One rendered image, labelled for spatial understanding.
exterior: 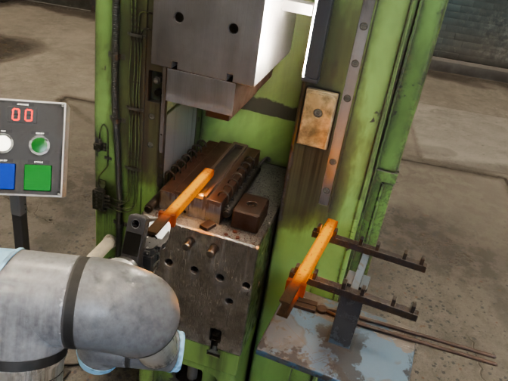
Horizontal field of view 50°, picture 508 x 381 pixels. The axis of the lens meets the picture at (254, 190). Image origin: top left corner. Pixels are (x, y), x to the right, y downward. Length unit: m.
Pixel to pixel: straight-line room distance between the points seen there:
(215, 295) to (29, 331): 1.11
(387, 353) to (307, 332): 0.22
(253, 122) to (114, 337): 1.44
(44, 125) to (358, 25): 0.93
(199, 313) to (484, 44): 6.38
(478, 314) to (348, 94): 1.91
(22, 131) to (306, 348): 1.02
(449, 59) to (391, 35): 6.15
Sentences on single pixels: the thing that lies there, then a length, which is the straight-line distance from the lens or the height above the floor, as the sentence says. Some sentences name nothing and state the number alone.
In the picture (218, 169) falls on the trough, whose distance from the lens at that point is 1.84.
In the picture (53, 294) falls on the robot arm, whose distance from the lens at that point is 0.70.
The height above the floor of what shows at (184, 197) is 1.05.
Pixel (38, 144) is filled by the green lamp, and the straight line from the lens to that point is 1.72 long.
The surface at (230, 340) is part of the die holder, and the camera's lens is 1.87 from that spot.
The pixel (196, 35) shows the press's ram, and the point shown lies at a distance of 1.50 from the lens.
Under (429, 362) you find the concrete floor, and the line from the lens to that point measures 2.81.
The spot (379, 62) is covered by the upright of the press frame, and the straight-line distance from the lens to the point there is 1.55.
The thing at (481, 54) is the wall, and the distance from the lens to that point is 7.74.
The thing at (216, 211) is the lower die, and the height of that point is 0.96.
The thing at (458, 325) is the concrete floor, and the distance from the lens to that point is 3.09.
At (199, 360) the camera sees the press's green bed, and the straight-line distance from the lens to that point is 1.99.
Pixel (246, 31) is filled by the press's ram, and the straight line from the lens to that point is 1.45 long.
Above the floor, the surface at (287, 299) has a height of 1.05.
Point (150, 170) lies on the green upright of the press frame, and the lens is 1.88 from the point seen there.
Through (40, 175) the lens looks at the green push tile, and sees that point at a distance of 1.71.
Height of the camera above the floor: 1.84
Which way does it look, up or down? 29 degrees down
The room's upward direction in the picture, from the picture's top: 9 degrees clockwise
